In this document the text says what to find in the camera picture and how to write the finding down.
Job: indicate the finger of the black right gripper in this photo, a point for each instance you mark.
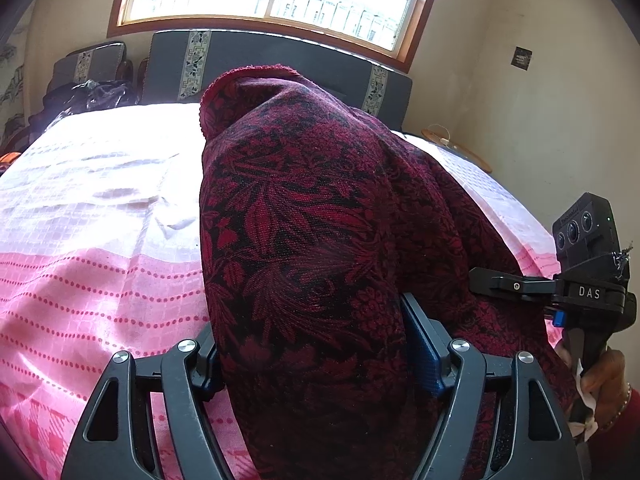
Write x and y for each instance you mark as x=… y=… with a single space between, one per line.
x=499 y=285

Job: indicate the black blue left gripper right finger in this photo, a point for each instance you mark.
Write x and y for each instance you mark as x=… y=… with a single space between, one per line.
x=504 y=402

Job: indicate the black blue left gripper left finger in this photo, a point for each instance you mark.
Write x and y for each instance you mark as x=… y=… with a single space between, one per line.
x=115 y=437

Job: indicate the maroon floral patterned cloth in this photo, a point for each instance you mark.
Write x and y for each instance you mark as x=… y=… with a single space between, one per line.
x=315 y=219

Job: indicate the red sleeve forearm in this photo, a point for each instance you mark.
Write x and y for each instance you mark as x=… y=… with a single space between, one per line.
x=614 y=454

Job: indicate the dark clothes pile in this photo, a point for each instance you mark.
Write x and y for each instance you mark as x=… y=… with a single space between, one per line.
x=70 y=99

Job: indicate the person's right hand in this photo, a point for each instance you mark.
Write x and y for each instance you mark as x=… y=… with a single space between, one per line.
x=606 y=382

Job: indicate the round wooden side table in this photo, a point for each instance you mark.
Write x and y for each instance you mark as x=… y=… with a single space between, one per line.
x=440 y=135

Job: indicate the pink checked bed sheet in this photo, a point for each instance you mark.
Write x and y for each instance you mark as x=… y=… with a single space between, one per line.
x=100 y=250

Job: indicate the wooden framed window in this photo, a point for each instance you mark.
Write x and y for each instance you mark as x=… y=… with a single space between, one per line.
x=386 y=31

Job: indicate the grey cushioned chair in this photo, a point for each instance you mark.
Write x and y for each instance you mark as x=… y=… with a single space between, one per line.
x=101 y=62

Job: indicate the dark grey bed headboard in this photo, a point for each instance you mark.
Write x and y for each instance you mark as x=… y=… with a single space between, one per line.
x=182 y=63

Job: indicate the black camera box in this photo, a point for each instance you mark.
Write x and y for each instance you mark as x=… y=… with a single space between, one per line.
x=586 y=230

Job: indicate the dark wall switch plate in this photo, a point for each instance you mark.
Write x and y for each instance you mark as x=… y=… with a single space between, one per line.
x=521 y=58

